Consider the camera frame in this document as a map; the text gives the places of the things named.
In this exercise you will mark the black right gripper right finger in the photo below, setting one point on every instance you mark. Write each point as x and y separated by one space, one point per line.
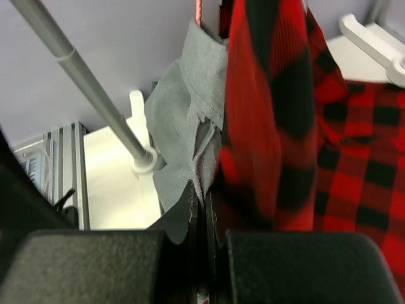
294 267

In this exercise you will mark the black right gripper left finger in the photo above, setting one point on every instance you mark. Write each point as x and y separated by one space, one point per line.
97 267

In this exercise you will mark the red black plaid shirt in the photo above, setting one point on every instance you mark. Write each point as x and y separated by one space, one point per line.
303 148

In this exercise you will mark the grey shirt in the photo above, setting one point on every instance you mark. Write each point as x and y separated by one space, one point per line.
184 115

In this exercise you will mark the pink wire hanger front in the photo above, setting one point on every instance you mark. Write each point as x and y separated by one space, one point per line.
198 12

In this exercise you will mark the grey clothes rack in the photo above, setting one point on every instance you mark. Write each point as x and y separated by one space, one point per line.
145 159

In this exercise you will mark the white slotted cable duct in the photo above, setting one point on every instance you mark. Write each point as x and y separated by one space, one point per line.
32 164

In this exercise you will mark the aluminium mounting rail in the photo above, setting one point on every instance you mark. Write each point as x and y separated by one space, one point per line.
63 182

